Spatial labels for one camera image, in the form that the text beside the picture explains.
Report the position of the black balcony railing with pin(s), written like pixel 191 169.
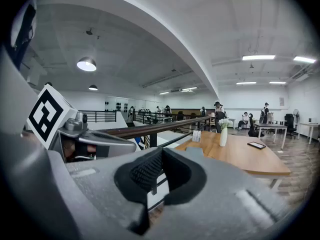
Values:
pixel 95 116

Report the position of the paper wall notice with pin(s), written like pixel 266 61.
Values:
pixel 282 101

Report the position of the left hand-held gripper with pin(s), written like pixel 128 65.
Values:
pixel 45 114

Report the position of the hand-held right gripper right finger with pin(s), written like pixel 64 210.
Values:
pixel 212 196

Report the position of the large dome pendant lamp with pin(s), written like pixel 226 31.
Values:
pixel 86 64

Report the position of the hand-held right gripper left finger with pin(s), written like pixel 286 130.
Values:
pixel 100 184

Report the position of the white box of bottles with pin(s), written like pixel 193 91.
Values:
pixel 196 136

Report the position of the black office chair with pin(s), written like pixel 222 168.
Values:
pixel 290 124
pixel 252 127

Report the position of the white desk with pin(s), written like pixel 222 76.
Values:
pixel 310 124
pixel 271 125

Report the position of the standing fan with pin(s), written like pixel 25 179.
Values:
pixel 296 113

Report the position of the black metal railing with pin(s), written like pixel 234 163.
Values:
pixel 153 140

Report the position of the small dome pendant lamp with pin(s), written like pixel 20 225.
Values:
pixel 93 87
pixel 48 84

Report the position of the white book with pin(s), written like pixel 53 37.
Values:
pixel 195 151

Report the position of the row of black round objects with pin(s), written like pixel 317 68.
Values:
pixel 118 106

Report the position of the ceiling strip light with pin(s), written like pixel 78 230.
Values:
pixel 189 89
pixel 277 82
pixel 246 83
pixel 304 59
pixel 258 57
pixel 164 93

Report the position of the white flower bouquet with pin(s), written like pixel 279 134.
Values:
pixel 224 122

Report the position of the white ribbed vase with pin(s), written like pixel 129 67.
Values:
pixel 223 137

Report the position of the brown wooden handrail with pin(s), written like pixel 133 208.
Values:
pixel 150 128

